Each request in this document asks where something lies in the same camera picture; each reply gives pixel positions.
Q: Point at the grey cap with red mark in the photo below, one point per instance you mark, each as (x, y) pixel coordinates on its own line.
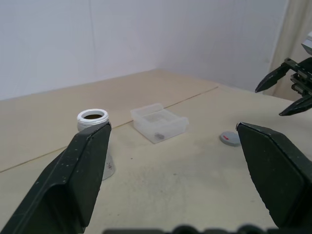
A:
(229, 139)

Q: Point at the beige curtain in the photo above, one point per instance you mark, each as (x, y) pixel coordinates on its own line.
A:
(285, 36)

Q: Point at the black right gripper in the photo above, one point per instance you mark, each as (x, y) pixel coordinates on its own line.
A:
(303, 78)

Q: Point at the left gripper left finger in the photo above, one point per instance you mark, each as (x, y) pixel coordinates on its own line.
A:
(61, 185)

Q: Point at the white plastic jar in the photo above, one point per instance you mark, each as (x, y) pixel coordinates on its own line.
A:
(81, 124)

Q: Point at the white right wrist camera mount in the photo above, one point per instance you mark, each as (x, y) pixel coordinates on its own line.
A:
(308, 44)

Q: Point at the clear plastic container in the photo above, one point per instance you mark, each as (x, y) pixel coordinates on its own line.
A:
(161, 126)

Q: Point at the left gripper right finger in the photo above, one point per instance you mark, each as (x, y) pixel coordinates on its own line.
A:
(282, 180)

